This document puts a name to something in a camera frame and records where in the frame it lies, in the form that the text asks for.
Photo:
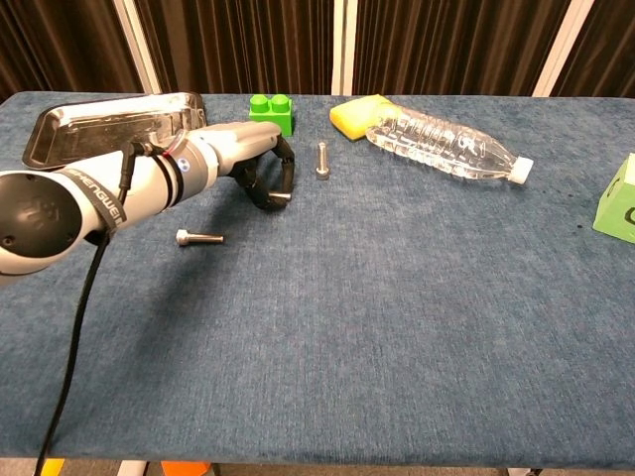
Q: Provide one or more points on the left black-fingered robot hand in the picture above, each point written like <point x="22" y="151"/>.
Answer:
<point x="243" y="144"/>

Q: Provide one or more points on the small silver screw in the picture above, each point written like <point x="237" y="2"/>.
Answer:
<point x="322" y="163"/>
<point x="198" y="238"/>
<point x="282" y="196"/>

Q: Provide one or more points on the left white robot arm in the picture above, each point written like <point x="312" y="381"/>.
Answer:
<point x="44" y="213"/>

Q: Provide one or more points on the green toy building block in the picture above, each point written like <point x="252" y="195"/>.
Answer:
<point x="270" y="111"/>

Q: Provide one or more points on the dark brown pleated curtain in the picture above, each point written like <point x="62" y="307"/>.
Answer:
<point x="59" y="39"/>
<point x="238" y="39"/>
<point x="605" y="44"/>
<point x="446" y="44"/>

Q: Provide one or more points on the yellow sponge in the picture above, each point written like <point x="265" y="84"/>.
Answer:
<point x="357" y="116"/>

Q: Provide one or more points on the stainless steel tray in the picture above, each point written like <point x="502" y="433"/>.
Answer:
<point x="109" y="124"/>

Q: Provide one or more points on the clear plastic water bottle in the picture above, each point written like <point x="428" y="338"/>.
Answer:
<point x="436" y="141"/>

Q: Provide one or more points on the blue felt table cloth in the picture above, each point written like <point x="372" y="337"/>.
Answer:
<point x="347" y="322"/>

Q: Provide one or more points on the orange floor object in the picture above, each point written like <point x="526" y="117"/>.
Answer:
<point x="183" y="469"/>

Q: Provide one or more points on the green numbered foam die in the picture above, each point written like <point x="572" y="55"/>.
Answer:
<point x="615" y="213"/>

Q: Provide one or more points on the white frame post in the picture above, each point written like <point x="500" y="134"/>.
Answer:
<point x="563" y="47"/>
<point x="136" y="44"/>
<point x="343" y="44"/>

